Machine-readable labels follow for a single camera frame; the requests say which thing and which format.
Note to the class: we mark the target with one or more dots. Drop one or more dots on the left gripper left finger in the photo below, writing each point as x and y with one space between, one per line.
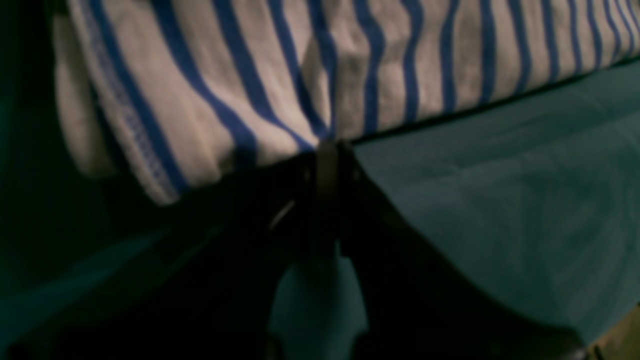
205 290

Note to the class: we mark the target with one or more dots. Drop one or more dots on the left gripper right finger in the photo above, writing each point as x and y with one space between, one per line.
418 306

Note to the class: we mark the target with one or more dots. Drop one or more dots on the blue white striped T-shirt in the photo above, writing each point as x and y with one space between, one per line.
183 92

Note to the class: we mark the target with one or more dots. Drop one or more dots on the teal table cloth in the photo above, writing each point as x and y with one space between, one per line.
533 198

